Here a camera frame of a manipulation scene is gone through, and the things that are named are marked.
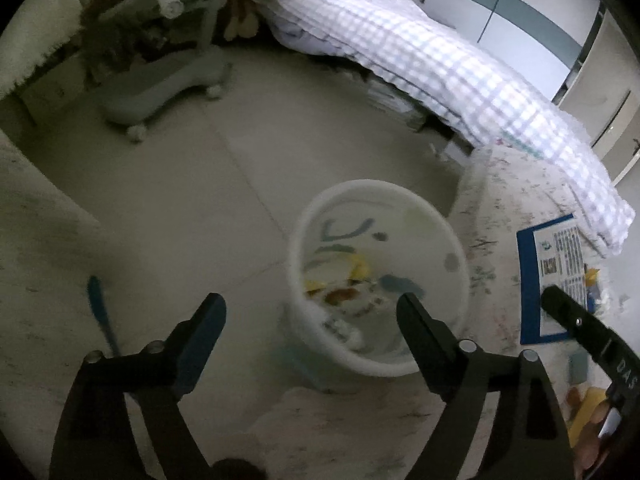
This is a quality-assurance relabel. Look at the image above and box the blue cardboard box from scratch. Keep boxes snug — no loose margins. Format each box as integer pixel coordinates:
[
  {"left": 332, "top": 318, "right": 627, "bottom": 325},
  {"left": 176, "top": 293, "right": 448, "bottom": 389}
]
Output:
[{"left": 516, "top": 213, "right": 590, "bottom": 346}]

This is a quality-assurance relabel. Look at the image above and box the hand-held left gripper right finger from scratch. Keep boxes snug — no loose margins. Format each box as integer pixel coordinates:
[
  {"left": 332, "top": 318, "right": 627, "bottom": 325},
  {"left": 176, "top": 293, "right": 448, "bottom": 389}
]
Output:
[{"left": 396, "top": 292, "right": 576, "bottom": 480}]

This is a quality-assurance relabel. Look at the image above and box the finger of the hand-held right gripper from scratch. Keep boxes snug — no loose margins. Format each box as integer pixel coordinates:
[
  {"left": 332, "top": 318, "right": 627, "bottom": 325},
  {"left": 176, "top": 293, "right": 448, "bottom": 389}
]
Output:
[{"left": 541, "top": 285, "right": 617, "bottom": 362}]

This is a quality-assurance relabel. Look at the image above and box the yellow wrapper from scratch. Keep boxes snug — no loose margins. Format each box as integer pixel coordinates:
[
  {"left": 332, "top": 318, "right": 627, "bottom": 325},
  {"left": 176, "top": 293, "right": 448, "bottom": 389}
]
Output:
[{"left": 345, "top": 254, "right": 373, "bottom": 283}]

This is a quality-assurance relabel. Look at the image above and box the white wardrobe with teal stripe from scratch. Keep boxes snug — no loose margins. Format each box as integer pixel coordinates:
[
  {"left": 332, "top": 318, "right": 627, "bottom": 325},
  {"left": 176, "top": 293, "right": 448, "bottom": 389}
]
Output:
[{"left": 415, "top": 0, "right": 607, "bottom": 103}]

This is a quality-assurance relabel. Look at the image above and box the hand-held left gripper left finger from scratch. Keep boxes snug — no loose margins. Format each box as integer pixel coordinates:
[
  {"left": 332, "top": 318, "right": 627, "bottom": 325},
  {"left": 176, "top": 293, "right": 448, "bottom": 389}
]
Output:
[{"left": 50, "top": 293, "right": 228, "bottom": 480}]

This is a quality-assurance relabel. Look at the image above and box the white fluffy cloth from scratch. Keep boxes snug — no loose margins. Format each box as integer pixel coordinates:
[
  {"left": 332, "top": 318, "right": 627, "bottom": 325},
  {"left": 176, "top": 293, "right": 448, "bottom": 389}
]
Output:
[{"left": 0, "top": 0, "right": 87, "bottom": 102}]

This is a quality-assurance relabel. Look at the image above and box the yellow packet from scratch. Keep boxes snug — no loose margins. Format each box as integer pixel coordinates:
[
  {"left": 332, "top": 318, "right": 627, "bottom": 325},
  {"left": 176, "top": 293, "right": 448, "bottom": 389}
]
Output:
[{"left": 567, "top": 386, "right": 608, "bottom": 448}]

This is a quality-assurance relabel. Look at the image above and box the purple checkered blanket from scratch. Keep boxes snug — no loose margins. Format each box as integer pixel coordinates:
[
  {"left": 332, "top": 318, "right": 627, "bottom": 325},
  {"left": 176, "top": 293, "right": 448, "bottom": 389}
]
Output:
[{"left": 250, "top": 0, "right": 637, "bottom": 257}]

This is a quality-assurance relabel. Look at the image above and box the brown plush toy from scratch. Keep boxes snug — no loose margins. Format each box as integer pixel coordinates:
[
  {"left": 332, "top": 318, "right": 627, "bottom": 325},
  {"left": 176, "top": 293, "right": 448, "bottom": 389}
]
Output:
[{"left": 223, "top": 0, "right": 263, "bottom": 42}]

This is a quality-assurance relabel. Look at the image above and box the blue stick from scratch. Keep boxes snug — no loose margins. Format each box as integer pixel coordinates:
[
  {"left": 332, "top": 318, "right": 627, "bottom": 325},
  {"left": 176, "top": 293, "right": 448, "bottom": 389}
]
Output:
[{"left": 87, "top": 275, "right": 122, "bottom": 357}]

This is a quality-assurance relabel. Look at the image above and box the floral bed sheet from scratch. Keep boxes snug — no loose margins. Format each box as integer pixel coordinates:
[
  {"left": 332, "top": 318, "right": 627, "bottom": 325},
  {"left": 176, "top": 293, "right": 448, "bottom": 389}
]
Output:
[{"left": 0, "top": 130, "right": 640, "bottom": 480}]

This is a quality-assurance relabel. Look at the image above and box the person's right hand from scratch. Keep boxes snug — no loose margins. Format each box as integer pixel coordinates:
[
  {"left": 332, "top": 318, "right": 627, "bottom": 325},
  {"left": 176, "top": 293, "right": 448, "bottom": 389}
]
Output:
[{"left": 575, "top": 400, "right": 621, "bottom": 477}]

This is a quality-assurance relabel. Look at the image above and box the white plastic bin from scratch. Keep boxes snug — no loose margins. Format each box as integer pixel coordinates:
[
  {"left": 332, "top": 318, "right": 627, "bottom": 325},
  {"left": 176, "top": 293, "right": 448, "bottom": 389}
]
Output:
[{"left": 286, "top": 179, "right": 471, "bottom": 378}]

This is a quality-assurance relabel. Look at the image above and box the grey wheeled chair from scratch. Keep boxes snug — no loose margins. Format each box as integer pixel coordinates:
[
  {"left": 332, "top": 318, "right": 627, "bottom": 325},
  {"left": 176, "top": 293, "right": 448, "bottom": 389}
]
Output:
[{"left": 79, "top": 0, "right": 236, "bottom": 142}]

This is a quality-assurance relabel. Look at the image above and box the small teal packet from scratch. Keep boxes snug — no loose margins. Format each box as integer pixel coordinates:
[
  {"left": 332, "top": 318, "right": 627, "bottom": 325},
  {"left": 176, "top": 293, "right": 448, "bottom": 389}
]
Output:
[{"left": 569, "top": 351, "right": 590, "bottom": 382}]

